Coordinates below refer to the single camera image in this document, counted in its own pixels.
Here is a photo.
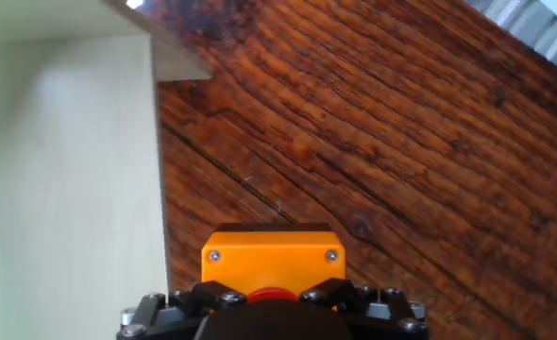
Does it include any cream wooden shelf box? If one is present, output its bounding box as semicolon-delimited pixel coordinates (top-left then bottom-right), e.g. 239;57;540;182
0;0;213;340

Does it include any glossy brown wooden board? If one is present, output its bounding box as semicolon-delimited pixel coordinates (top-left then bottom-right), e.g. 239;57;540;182
103;0;557;340

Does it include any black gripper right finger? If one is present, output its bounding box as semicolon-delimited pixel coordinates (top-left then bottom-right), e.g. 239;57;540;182
299;277;430;340

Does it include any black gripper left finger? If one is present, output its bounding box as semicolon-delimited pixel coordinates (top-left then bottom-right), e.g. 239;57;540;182
116;280;249;340

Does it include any orange emergency stop button box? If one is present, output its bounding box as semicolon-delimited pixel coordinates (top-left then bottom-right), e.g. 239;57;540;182
200;222;346;313

